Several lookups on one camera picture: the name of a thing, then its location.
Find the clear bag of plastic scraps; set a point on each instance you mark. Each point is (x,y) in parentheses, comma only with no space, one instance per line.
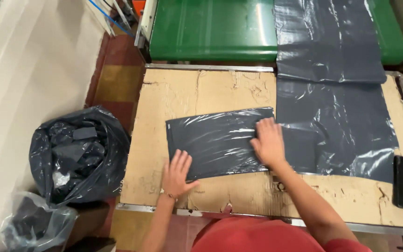
(35,224)

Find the green conveyor machine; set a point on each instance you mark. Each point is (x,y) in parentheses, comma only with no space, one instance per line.
(215,31)

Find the blue tube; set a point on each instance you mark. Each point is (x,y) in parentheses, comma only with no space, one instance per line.
(112,19)

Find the person's left hand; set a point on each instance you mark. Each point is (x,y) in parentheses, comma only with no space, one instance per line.
(176,176)

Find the person's right hand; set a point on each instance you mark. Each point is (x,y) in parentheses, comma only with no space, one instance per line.
(268,143)

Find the person's red shirt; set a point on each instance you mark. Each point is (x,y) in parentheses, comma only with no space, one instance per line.
(264,236)

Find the black bag of plastic scraps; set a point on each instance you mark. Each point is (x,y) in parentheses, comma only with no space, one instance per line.
(79,157)

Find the brown cardboard sheet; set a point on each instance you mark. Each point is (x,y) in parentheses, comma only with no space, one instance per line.
(229,196)

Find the grey plastic bag stack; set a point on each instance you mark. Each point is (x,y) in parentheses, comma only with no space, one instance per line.
(338,129)

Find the person's right fingers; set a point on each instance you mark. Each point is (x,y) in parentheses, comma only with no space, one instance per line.
(261,129)

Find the grey plastic film sheet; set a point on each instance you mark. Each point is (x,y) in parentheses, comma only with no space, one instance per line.
(327,38)

